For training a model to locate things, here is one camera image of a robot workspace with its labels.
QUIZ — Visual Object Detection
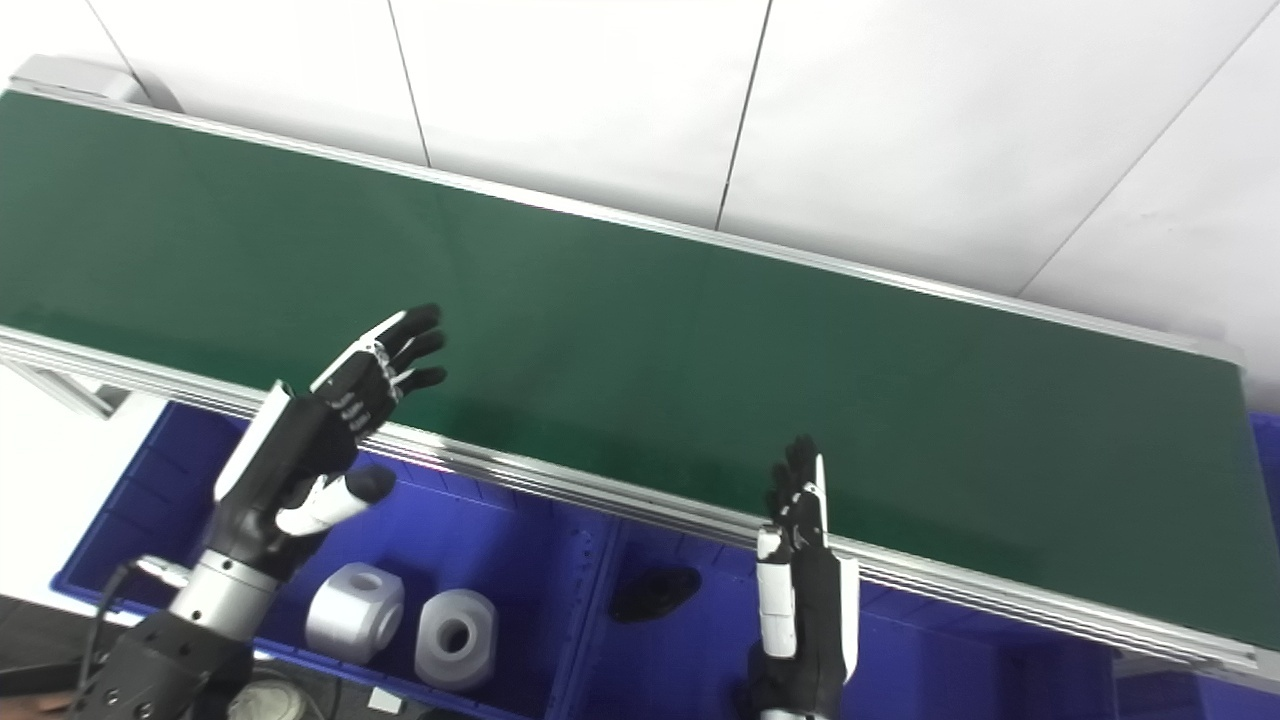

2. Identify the white cylindrical part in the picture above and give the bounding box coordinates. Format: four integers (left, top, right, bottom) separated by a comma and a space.
414, 589, 499, 692

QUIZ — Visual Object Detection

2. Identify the grey conveyor end housing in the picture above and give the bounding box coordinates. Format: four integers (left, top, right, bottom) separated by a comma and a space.
8, 55, 183, 113

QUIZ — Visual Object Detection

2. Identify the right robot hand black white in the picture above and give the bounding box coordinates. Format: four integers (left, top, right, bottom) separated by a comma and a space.
748, 435, 861, 716

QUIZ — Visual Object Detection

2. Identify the green conveyor belt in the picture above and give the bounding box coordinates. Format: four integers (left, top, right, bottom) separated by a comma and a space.
0, 85, 1280, 681
0, 92, 1280, 651

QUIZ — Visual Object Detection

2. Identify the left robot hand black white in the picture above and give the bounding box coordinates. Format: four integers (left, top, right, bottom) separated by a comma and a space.
212, 303, 448, 581

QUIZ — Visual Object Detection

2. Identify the white blocky part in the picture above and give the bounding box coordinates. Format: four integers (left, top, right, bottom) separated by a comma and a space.
305, 562, 406, 663

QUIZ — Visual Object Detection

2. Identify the aluminium conveyor support leg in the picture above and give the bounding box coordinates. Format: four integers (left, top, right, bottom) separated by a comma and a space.
0, 358, 133, 418

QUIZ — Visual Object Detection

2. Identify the black part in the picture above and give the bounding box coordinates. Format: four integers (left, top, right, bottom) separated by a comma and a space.
609, 565, 702, 624

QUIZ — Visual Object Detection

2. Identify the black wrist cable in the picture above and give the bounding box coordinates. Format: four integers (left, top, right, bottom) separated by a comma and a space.
85, 563, 146, 706

